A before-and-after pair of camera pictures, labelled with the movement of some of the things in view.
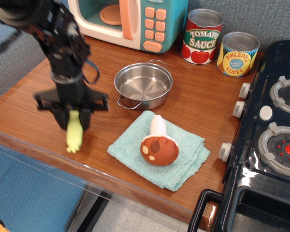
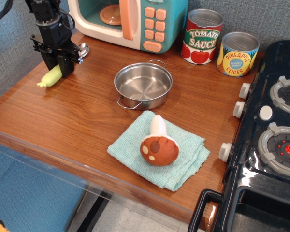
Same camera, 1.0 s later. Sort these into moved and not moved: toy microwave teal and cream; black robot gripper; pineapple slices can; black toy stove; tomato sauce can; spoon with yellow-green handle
Moved: spoon with yellow-green handle; black robot gripper
Not moved: black toy stove; pineapple slices can; toy microwave teal and cream; tomato sauce can
